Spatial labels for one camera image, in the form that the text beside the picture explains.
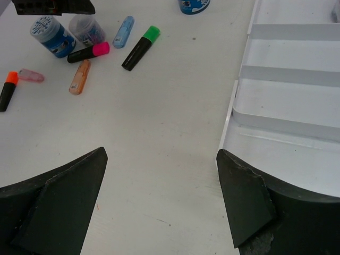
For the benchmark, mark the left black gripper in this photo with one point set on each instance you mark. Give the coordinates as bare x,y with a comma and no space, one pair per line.
53,7

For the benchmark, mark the clear jar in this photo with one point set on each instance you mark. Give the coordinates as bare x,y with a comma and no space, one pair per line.
87,30

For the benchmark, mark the orange cap black highlighter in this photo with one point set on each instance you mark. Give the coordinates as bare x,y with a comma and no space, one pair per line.
8,90

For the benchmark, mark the white compartment tray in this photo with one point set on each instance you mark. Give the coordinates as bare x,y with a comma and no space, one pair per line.
283,116

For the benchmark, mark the pink correction tape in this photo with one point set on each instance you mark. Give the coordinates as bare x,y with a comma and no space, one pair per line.
30,76

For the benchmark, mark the green cap black highlighter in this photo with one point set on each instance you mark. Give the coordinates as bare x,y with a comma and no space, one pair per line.
142,46

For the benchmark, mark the pink cap black highlighter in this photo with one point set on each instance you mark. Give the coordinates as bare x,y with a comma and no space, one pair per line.
89,52

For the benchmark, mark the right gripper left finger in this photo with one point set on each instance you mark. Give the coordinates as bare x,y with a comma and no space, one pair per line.
50,213

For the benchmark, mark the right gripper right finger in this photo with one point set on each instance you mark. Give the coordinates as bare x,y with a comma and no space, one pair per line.
269,216

